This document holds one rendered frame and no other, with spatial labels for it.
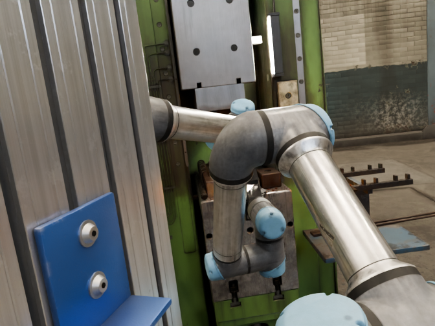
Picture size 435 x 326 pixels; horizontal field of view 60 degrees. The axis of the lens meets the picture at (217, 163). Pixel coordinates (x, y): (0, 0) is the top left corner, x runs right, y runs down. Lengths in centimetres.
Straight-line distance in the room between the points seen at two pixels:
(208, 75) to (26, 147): 133
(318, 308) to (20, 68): 45
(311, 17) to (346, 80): 593
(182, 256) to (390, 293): 134
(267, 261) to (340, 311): 52
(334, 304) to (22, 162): 43
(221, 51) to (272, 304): 109
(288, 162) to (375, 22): 724
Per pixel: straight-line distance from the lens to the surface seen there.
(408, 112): 812
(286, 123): 76
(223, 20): 157
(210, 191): 158
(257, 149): 74
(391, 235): 170
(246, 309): 175
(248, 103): 117
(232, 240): 92
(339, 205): 66
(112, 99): 31
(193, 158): 204
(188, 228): 178
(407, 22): 813
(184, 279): 187
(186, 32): 155
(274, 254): 104
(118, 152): 31
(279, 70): 170
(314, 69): 179
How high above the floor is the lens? 134
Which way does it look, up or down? 11 degrees down
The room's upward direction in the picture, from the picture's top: 7 degrees counter-clockwise
